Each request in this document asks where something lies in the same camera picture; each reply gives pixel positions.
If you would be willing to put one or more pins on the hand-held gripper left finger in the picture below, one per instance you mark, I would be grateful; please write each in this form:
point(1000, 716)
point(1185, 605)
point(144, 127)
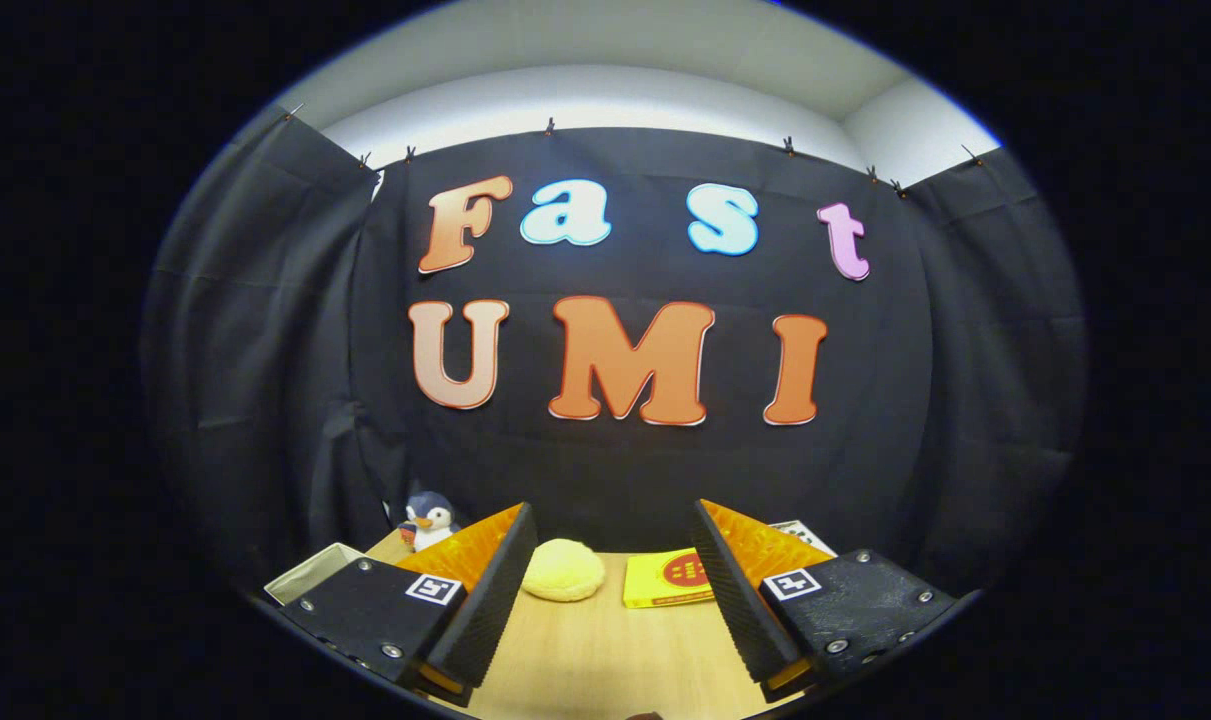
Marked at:
point(500, 600)

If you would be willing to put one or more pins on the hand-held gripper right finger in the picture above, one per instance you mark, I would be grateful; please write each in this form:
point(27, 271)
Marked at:
point(730, 600)

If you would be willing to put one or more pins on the beige fabric storage box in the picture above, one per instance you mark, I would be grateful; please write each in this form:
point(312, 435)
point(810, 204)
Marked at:
point(310, 572)

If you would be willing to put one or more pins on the yellow book with red circle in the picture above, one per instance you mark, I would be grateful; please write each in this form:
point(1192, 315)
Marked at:
point(665, 580)

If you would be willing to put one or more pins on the yellow plush bun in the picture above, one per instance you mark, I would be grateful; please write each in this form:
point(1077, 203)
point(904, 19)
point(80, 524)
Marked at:
point(563, 570)

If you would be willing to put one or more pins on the white illustrated book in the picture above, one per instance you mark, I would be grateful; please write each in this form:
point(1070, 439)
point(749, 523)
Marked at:
point(805, 535)

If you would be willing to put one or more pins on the penguin plush toy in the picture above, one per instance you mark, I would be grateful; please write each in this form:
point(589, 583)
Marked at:
point(431, 522)

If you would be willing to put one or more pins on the row of black cloth clips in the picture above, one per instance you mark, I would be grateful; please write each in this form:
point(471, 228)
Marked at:
point(550, 127)

